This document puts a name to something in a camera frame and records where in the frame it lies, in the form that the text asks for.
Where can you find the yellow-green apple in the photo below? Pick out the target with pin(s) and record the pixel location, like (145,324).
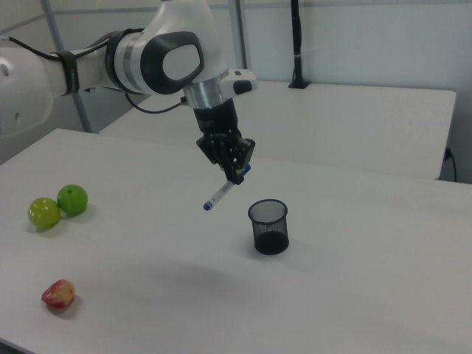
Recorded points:
(44,214)

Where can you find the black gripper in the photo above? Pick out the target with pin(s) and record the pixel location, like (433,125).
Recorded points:
(217,119)

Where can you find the black mesh pen cup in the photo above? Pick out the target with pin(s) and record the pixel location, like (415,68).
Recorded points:
(271,239)

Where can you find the black pole with base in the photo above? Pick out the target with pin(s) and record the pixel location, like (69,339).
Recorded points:
(296,44)

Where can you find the dark green apple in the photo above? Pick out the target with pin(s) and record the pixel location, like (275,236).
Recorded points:
(73,200)

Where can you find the white marker with blue cap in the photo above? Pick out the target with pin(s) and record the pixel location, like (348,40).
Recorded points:
(219,193)

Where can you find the red and yellow fruit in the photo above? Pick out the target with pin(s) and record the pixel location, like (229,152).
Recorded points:
(59,294)

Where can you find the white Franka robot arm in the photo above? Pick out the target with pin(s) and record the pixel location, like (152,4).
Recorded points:
(177,62)

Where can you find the grey metal frame post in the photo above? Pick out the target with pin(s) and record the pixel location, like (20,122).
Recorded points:
(240,33)
(59,37)

